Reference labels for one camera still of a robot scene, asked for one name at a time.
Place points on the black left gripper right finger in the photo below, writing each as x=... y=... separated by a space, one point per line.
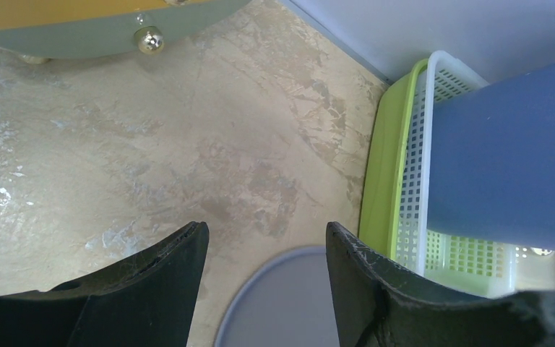
x=378 y=302

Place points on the blue plastic bucket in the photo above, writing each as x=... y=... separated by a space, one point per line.
x=492 y=163

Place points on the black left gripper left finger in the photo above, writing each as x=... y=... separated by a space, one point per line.
x=147 y=299

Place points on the green and white tray basket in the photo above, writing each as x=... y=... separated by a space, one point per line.
x=394 y=207

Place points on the round drawer box orange yellow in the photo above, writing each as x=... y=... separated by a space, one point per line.
x=39 y=31

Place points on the grey plastic bucket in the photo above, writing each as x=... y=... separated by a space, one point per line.
x=287 y=302

